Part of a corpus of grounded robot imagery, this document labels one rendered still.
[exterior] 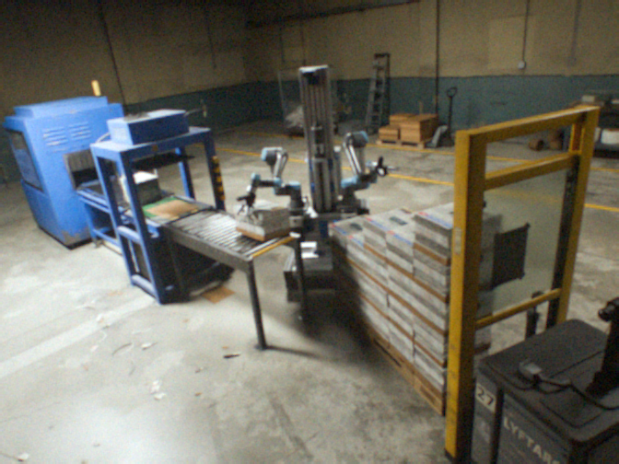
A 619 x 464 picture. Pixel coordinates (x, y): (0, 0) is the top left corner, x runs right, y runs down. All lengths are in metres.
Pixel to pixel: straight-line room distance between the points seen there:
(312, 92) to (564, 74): 6.14
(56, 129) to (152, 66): 6.56
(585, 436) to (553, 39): 8.03
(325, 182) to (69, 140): 3.56
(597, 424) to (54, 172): 5.95
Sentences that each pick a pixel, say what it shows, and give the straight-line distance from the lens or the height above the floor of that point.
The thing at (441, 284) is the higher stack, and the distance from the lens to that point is 2.54.
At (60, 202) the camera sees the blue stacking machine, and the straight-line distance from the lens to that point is 6.46.
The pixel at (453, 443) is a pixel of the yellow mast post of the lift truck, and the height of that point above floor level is 0.20.
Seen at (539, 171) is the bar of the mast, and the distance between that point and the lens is 2.19.
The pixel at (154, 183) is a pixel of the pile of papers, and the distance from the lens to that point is 5.10.
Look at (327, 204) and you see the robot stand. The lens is 4.20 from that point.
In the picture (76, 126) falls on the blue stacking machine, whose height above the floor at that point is 1.56.
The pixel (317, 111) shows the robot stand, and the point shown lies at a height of 1.66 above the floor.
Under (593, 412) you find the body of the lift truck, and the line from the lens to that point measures 2.17.
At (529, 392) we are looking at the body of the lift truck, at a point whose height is 0.78.
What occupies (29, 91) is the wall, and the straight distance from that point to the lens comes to 11.59.
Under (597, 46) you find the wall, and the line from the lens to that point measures 9.24.
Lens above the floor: 2.23
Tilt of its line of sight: 23 degrees down
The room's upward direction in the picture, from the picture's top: 6 degrees counter-clockwise
